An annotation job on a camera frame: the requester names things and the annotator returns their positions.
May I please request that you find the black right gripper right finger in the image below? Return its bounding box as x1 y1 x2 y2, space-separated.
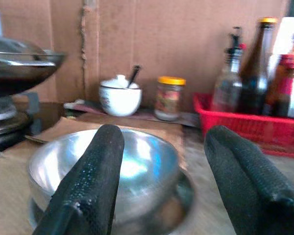
204 124 294 235

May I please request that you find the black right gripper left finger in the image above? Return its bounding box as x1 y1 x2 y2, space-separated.
32 123 125 235

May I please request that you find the stainless steel bowl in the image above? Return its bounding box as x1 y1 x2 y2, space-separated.
26 128 181 226

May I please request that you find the red plastic basket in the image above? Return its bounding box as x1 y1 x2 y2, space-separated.
193 92 294 159

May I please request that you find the white printed seasoning bowl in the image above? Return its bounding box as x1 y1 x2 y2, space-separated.
98 80 143 117

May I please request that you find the flat brown cardboard sheet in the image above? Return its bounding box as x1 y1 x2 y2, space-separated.
0 116 187 235

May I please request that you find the clear bottle black spout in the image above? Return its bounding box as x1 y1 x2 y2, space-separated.
212 26 247 113

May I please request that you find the black gas stove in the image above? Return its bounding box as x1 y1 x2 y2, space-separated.
0 92 67 161

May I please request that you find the red labelled sauce bottle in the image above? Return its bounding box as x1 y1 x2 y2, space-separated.
263 54 294 119

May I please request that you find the glass jar yellow lid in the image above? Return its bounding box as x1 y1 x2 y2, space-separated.
154 76 187 122

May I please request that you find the brown bottle yellow cap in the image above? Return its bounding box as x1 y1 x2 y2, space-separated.
237 17 279 116

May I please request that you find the dark metal wok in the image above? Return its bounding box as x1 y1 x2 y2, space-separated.
0 52 66 97

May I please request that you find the upright brown cardboard sheet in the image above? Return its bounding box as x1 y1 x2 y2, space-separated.
0 0 291 113

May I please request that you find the white paper box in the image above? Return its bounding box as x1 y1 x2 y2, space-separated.
271 16 294 74

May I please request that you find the black handled small spoon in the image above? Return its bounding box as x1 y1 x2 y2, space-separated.
126 65 142 89

